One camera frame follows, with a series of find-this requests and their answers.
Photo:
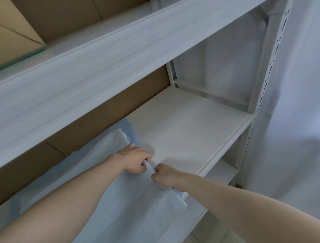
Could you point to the person's right hand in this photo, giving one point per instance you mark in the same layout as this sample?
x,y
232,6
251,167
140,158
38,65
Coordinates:
x,y
170,176

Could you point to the person's left hand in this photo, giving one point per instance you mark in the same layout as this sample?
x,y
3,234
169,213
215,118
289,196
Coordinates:
x,y
132,160

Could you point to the blue white absorbent pad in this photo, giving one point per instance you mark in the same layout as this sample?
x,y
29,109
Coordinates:
x,y
140,205

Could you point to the person's left forearm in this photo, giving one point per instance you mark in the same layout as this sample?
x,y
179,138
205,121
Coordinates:
x,y
62,197

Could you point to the person's right forearm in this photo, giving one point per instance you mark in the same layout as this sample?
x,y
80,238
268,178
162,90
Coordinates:
x,y
250,212

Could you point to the brown cardboard back panel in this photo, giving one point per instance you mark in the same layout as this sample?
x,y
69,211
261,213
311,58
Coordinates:
x,y
75,17
100,120

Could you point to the white metal shelving rack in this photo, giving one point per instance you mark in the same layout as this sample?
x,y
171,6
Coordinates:
x,y
175,50

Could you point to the small brown cardboard box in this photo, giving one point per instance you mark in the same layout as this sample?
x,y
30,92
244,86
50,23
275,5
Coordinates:
x,y
15,37

